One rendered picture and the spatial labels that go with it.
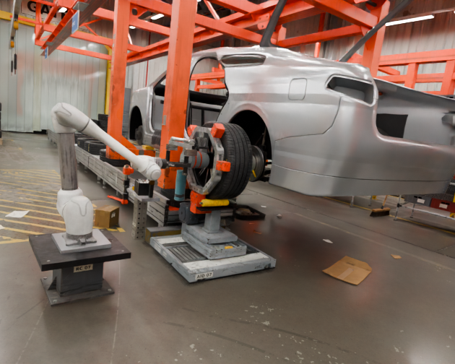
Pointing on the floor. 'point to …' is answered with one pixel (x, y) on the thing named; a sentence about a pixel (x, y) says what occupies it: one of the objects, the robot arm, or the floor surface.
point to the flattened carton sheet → (349, 270)
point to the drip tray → (248, 211)
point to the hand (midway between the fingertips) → (185, 165)
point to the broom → (380, 210)
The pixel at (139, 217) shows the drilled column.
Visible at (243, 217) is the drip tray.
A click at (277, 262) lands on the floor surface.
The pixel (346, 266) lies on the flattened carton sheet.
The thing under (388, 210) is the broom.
